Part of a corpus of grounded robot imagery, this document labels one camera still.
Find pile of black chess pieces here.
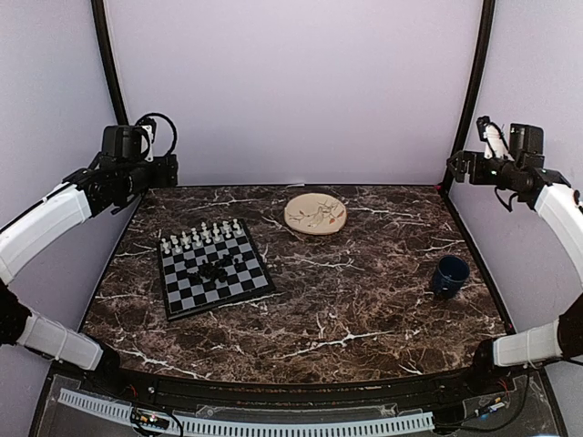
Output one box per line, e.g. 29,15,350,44
185,255,240,285

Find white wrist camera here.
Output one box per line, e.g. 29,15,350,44
476,116,510,159
137,115,157,162

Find row of white chess pieces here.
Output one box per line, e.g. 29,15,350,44
159,218,250,257

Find dark blue mug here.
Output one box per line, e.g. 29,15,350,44
430,255,470,300

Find beige bird painted plate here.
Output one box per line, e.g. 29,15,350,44
284,193,347,236

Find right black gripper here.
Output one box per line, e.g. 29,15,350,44
447,149,522,189

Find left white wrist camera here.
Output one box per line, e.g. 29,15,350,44
137,115,157,162

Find white slotted cable duct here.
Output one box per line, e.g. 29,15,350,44
57,389,435,436

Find black white chess board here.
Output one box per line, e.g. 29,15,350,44
157,218,276,321

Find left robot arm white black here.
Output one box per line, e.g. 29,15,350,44
1,113,178,397

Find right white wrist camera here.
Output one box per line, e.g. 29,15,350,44
476,116,510,159

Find left black frame post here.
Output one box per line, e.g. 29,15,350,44
90,0,128,125

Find black frame post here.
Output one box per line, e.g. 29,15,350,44
90,0,128,125
439,0,496,195

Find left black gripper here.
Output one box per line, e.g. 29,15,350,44
120,153,177,197

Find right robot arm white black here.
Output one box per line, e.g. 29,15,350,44
446,116,582,395

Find right black frame post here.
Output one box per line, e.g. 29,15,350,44
439,0,496,195

